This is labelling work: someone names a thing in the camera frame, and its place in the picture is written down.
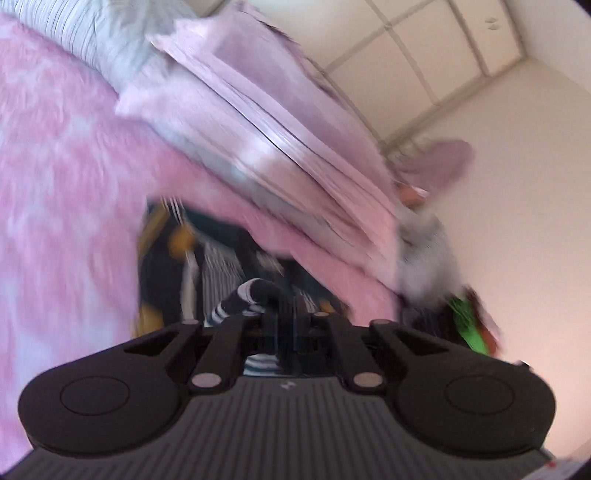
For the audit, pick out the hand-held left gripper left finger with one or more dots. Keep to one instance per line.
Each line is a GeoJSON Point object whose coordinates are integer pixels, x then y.
{"type": "Point", "coordinates": [270, 332]}

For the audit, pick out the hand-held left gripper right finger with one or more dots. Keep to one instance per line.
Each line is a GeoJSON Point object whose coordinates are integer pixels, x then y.
{"type": "Point", "coordinates": [295, 332]}

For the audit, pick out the striped knit sweater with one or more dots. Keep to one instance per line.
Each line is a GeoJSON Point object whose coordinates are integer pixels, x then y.
{"type": "Point", "coordinates": [221, 267]}

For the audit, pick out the grey cloth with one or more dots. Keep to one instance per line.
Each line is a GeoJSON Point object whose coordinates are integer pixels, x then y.
{"type": "Point", "coordinates": [425, 254]}

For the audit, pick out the green cloth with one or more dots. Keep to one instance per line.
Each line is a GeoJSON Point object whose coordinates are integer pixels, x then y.
{"type": "Point", "coordinates": [471, 323]}

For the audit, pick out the folded pink quilt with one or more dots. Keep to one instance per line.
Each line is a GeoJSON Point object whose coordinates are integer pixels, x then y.
{"type": "Point", "coordinates": [277, 115]}

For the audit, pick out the purple cloth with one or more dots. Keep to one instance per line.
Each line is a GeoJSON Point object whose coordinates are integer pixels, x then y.
{"type": "Point", "coordinates": [438, 164]}

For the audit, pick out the pink fluffy blanket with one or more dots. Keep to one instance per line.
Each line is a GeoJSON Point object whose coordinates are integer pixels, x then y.
{"type": "Point", "coordinates": [60, 207]}

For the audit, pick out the white wardrobe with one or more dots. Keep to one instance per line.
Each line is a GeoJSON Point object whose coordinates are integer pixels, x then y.
{"type": "Point", "coordinates": [415, 55]}

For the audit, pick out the grey striped bedding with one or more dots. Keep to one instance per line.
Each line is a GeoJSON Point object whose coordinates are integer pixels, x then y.
{"type": "Point", "coordinates": [106, 32]}

